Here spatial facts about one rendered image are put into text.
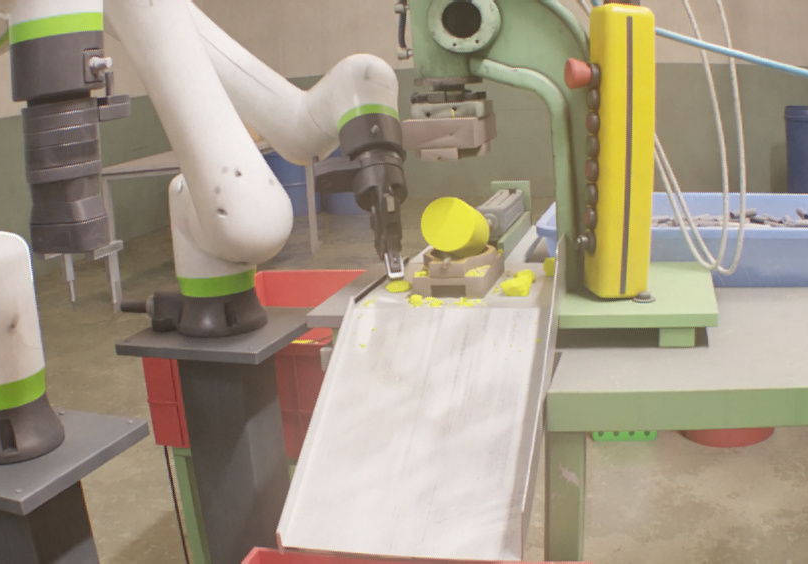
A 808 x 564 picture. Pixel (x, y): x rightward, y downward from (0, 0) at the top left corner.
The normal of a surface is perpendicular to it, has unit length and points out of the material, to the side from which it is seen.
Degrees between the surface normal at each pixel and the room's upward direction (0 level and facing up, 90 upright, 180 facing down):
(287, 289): 90
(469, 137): 90
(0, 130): 90
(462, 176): 90
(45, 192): 98
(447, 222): 74
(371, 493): 30
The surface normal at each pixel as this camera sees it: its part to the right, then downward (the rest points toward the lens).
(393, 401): -0.18, -0.73
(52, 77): 0.25, 0.19
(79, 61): 0.70, 0.11
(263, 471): 0.94, 0.01
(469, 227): -0.26, -0.06
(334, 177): 0.16, 0.87
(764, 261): -0.25, 0.39
